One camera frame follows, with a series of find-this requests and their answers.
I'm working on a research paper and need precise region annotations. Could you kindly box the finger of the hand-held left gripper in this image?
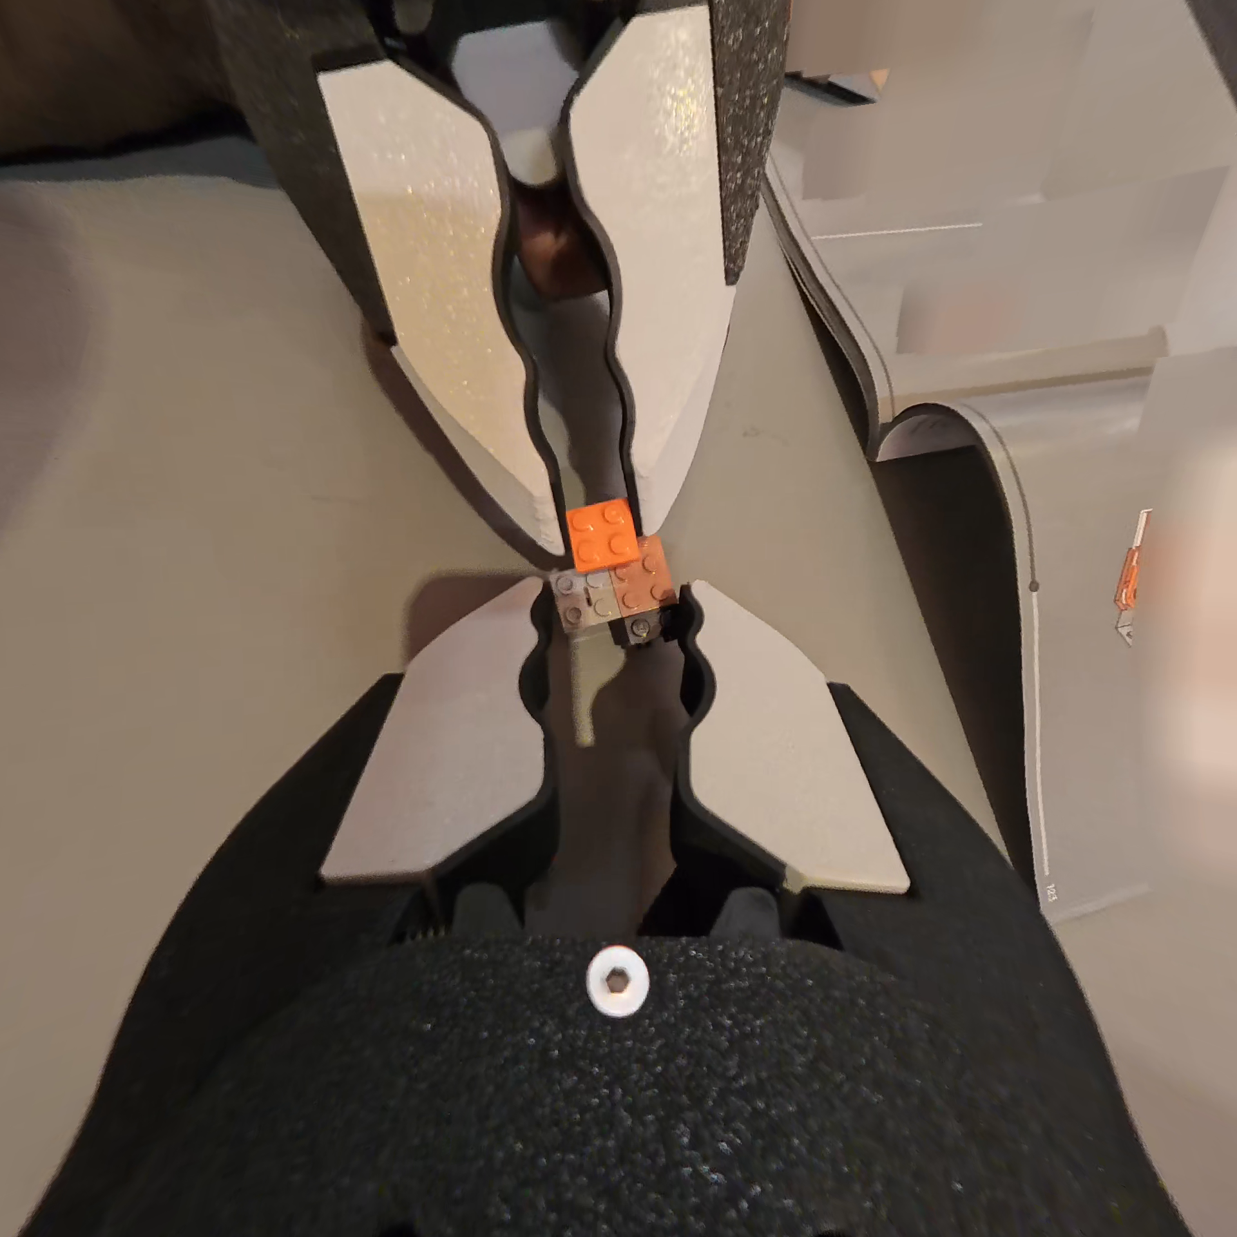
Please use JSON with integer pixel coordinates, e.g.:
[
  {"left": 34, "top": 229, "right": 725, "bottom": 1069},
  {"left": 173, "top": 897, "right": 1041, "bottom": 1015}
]
[
  {"left": 316, "top": 56, "right": 567, "bottom": 559},
  {"left": 562, "top": 3, "right": 732, "bottom": 539}
]

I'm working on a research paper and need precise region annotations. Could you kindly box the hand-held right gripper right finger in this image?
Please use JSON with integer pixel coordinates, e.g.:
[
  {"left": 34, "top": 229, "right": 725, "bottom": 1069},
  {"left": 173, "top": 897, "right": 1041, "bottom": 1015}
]
[{"left": 676, "top": 579, "right": 911, "bottom": 893}]

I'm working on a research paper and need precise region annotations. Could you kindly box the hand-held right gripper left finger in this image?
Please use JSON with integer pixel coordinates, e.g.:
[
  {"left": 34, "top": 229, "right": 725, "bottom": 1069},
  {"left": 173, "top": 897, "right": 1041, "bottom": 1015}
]
[{"left": 319, "top": 581, "right": 558, "bottom": 886}]

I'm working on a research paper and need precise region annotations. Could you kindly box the bright orange square plate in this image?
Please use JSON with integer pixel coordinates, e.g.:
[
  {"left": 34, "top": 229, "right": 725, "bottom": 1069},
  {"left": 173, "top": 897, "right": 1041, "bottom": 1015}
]
[{"left": 567, "top": 498, "right": 645, "bottom": 573}]

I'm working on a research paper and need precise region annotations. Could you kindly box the grey instruction booklet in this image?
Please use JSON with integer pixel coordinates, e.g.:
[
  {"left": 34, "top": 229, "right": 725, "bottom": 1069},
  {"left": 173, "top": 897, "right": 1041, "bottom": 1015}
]
[{"left": 760, "top": 66, "right": 1237, "bottom": 921}]

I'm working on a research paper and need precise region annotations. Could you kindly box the grey desk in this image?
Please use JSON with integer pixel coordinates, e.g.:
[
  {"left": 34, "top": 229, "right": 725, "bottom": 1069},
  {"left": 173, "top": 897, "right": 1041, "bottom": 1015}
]
[{"left": 0, "top": 136, "right": 1237, "bottom": 1237}]

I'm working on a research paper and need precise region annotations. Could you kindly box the person's left hand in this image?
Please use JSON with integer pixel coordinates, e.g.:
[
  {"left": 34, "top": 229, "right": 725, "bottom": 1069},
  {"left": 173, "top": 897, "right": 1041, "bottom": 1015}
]
[{"left": 514, "top": 179, "right": 598, "bottom": 303}]

